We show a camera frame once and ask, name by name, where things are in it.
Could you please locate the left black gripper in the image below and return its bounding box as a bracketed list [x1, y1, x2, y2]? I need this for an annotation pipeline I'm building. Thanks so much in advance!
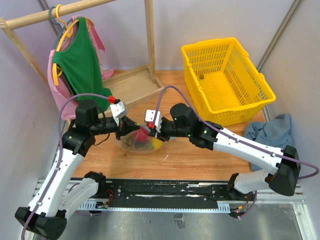
[90, 115, 141, 141]

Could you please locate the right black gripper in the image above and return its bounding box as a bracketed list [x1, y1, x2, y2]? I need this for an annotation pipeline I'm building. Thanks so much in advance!
[147, 117, 191, 142]

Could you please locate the longan fruit bunch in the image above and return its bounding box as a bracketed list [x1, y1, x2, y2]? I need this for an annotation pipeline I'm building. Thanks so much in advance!
[120, 133, 137, 150]

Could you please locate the red toy fruit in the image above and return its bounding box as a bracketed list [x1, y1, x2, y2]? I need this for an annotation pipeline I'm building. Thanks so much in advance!
[133, 125, 150, 143]

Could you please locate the yellow toy banana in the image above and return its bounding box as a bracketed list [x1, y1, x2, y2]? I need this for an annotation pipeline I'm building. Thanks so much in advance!
[150, 137, 164, 150]

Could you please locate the clear zip top bag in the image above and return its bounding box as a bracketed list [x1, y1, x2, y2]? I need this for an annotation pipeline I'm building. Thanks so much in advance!
[114, 125, 175, 154]

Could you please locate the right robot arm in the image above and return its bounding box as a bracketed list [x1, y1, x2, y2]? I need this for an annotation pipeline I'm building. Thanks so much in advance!
[149, 103, 301, 200]

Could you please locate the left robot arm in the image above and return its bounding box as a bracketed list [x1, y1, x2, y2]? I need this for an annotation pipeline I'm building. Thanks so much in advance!
[15, 96, 139, 240]

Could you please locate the green tank top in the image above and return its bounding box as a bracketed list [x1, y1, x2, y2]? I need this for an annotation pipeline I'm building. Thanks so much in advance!
[53, 17, 112, 97]

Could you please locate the wooden clothes rack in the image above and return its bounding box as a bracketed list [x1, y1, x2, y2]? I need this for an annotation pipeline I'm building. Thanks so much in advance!
[0, 0, 164, 109]

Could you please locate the yellow plastic basket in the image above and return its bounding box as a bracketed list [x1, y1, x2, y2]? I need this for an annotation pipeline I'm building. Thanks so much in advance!
[181, 37, 276, 126]

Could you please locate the yellow hanger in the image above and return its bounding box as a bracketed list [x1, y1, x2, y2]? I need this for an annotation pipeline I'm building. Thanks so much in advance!
[51, 3, 95, 87]

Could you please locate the blue cloth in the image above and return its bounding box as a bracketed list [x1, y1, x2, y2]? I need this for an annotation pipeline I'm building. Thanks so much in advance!
[243, 113, 295, 171]

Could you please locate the dark green hanger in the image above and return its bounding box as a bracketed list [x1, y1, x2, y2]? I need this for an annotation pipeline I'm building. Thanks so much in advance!
[48, 6, 64, 49]

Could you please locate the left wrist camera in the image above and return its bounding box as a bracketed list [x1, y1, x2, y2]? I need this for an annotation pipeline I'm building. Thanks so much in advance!
[108, 96, 128, 126]

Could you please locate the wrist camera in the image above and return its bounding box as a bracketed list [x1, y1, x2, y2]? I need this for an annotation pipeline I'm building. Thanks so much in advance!
[108, 96, 128, 126]
[144, 109, 162, 133]

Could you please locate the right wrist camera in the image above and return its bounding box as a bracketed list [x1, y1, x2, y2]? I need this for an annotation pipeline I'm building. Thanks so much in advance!
[144, 109, 162, 133]

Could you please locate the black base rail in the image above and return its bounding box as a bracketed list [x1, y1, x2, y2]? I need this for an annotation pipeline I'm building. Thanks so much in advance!
[77, 177, 258, 211]

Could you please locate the aluminium frame post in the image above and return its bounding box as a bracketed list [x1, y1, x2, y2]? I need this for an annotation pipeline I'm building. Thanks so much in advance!
[256, 0, 304, 72]

